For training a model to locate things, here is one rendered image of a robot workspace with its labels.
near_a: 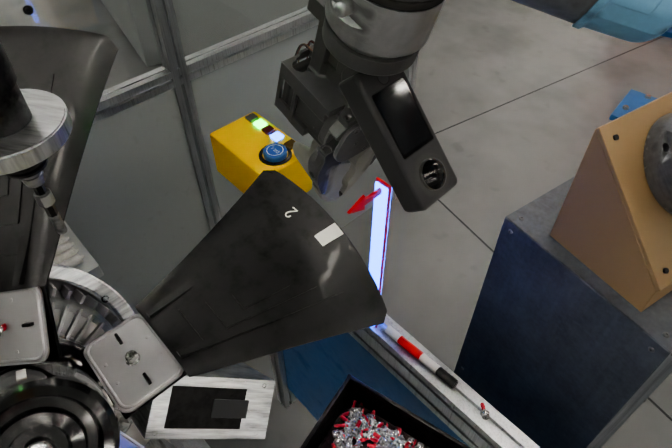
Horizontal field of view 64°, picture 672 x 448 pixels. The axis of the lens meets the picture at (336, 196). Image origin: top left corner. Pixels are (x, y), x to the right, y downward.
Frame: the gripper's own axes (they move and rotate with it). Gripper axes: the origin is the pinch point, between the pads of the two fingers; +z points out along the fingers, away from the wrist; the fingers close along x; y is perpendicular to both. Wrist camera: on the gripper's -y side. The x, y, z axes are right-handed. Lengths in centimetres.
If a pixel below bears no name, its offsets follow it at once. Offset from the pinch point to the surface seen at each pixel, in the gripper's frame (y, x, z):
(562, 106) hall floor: 25, -218, 139
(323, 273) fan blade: -3.6, 2.4, 9.3
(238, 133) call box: 30.3, -11.4, 30.8
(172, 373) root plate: -3.1, 20.8, 9.2
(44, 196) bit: 6.7, 23.1, -11.3
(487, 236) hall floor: -2, -116, 132
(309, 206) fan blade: 4.0, -1.8, 9.4
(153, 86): 62, -12, 50
